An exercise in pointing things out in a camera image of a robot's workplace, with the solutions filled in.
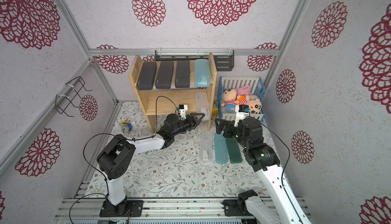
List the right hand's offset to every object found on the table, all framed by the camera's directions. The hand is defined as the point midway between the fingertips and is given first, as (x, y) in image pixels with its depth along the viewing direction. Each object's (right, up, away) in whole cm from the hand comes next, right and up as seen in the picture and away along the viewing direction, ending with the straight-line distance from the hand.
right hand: (226, 123), depth 70 cm
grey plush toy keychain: (-60, -4, +30) cm, 67 cm away
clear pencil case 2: (-7, -16, +27) cm, 32 cm away
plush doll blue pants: (+10, +14, +35) cm, 39 cm away
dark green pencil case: (+10, -18, +23) cm, 31 cm away
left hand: (-9, +3, +12) cm, 15 cm away
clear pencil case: (-10, +9, +17) cm, 22 cm away
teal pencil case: (+2, -19, +23) cm, 30 cm away
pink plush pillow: (+22, +22, +42) cm, 53 cm away
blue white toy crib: (+32, +24, +43) cm, 59 cm away
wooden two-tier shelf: (-30, +10, +8) cm, 33 cm away
